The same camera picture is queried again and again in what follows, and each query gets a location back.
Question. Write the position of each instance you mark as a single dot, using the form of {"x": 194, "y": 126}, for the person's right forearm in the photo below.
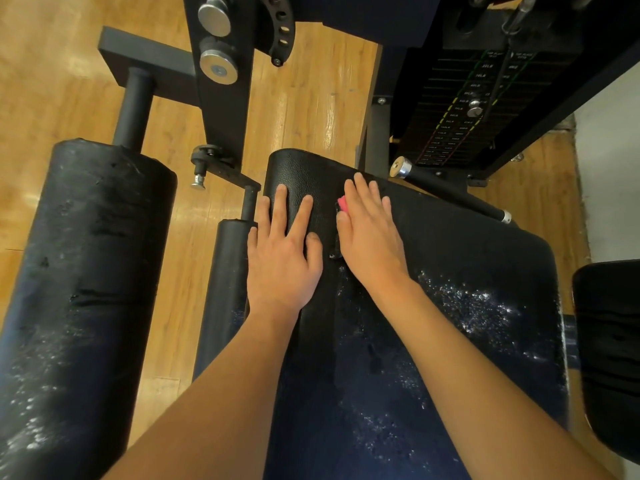
{"x": 480, "y": 405}

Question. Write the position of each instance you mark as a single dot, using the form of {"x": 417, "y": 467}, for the person's left hand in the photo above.
{"x": 282, "y": 265}

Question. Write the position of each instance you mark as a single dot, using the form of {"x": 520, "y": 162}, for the person's right hand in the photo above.
{"x": 370, "y": 240}

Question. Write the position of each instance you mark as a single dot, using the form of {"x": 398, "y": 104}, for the person's left forearm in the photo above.
{"x": 200, "y": 415}

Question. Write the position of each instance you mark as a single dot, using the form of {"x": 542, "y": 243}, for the pink cleaning cloth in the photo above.
{"x": 342, "y": 204}

